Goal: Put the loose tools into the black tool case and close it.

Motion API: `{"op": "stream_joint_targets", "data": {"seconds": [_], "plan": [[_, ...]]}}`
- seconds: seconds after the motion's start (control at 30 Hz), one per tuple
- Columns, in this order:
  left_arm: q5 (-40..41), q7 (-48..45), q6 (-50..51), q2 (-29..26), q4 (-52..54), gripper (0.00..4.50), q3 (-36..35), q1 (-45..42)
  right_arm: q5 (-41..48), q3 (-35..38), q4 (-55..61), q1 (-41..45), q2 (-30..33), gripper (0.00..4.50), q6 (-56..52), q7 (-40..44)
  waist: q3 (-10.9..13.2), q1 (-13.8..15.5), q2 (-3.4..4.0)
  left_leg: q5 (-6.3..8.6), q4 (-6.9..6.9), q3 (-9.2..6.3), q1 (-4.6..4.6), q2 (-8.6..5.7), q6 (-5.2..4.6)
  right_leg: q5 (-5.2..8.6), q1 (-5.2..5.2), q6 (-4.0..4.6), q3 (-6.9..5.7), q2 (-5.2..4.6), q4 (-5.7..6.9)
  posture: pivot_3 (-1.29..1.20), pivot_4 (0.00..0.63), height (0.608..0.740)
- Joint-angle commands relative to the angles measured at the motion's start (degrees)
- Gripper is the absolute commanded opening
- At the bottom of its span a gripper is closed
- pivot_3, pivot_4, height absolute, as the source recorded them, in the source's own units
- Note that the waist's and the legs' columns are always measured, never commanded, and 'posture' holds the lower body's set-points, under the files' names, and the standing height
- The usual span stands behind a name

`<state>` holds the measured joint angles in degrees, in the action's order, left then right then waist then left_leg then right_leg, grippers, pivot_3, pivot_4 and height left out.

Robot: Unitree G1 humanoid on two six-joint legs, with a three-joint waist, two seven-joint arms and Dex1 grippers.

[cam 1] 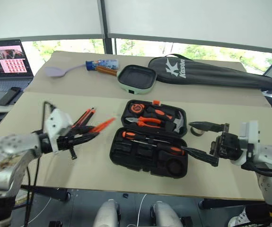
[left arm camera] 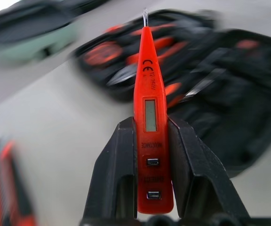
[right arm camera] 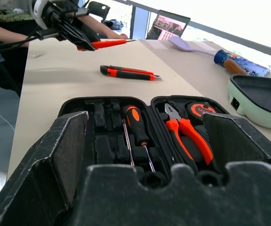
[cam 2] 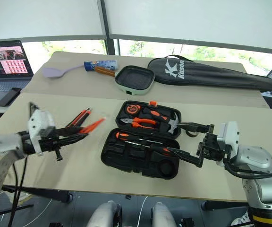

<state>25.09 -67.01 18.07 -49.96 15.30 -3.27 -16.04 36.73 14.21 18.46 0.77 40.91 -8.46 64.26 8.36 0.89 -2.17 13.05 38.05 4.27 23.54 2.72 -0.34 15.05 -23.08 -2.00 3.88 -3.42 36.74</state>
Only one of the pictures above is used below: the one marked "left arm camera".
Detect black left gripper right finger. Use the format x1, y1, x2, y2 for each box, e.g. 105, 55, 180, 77
167, 115, 251, 220

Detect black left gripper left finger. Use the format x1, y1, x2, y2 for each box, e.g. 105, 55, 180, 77
82, 117, 139, 220

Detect orange voltage tester pen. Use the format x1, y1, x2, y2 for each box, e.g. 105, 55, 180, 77
133, 8, 175, 215

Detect black tool case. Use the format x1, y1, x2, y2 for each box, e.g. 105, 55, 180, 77
73, 8, 271, 180

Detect round orange black tape measure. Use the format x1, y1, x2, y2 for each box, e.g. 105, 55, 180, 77
83, 40, 122, 69

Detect mint green box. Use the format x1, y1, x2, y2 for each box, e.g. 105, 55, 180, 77
0, 0, 84, 65

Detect orange handled screwdriver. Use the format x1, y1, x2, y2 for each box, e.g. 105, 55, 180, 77
165, 69, 223, 108

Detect red black handled pliers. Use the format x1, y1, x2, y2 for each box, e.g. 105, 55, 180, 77
0, 136, 39, 226

